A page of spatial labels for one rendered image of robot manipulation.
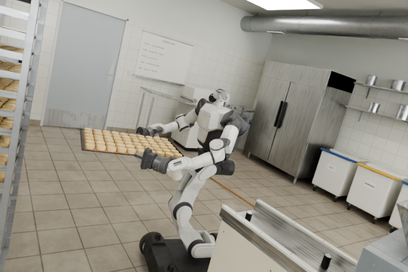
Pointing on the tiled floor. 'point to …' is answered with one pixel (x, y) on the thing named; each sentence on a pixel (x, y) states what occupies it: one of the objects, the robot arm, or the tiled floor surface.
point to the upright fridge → (297, 116)
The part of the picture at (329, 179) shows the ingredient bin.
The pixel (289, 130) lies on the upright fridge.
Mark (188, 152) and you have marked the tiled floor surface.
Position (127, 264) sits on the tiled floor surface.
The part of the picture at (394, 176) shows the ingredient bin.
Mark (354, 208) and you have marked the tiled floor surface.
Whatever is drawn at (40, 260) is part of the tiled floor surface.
